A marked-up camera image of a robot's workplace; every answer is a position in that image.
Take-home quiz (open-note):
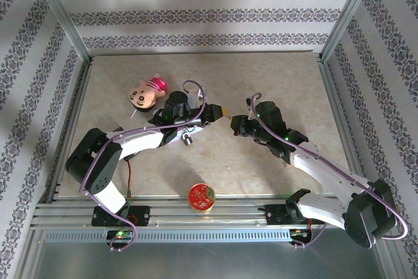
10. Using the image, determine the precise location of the cartoon boy plush doll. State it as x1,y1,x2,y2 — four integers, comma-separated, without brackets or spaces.
127,74,169,120

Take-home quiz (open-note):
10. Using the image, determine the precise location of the round red gold tin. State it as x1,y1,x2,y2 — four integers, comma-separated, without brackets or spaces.
187,182,216,214

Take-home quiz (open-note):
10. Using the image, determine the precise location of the right control board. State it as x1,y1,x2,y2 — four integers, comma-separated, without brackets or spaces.
289,228,314,244

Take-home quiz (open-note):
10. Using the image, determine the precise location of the left control board green light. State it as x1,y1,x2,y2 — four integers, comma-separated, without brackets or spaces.
106,229,135,244

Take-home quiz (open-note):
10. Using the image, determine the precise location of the grey front panel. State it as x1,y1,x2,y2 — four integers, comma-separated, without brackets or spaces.
12,228,408,279

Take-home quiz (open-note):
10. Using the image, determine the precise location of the aluminium right side rail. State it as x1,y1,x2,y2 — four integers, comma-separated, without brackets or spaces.
316,53,373,200

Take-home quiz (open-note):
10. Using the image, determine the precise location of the thin red wire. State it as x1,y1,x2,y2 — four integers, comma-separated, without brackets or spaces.
125,157,134,199

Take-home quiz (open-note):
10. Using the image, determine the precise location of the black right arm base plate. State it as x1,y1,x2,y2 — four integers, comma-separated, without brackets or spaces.
266,205,314,227

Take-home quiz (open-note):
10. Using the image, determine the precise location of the aluminium front frame rail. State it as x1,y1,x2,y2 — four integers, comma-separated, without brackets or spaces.
31,193,347,231

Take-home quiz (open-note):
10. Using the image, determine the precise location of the aluminium left side rail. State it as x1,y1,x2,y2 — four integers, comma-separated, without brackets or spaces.
45,56,94,201

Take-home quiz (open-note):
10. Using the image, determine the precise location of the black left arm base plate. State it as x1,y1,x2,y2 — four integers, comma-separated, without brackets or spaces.
91,205,152,227

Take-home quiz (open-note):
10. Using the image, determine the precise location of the grey slotted cable duct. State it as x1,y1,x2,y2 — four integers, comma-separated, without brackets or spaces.
42,229,292,244

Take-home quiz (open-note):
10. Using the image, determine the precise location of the aluminium right frame post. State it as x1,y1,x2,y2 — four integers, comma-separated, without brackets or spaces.
321,0,381,63

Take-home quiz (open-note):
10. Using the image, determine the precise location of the aluminium frame post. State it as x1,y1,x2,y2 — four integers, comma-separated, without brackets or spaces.
321,0,381,63
27,0,92,63

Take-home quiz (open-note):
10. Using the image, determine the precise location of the aluminium left frame post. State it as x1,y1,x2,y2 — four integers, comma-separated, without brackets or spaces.
27,0,92,63

